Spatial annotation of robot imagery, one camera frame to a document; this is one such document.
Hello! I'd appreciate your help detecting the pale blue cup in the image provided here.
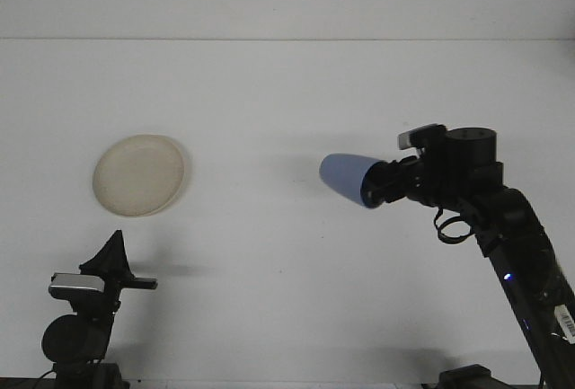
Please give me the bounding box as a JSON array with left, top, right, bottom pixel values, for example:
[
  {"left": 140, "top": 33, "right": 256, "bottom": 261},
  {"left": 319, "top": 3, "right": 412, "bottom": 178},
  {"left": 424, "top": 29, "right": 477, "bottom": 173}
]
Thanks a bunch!
[{"left": 318, "top": 153, "right": 384, "bottom": 211}]

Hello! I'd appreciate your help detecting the pale round plate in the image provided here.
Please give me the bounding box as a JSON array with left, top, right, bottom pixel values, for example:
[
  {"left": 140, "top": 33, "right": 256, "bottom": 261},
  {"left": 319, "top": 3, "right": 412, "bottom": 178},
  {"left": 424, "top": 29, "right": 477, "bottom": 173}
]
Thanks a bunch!
[{"left": 92, "top": 134, "right": 188, "bottom": 218}]

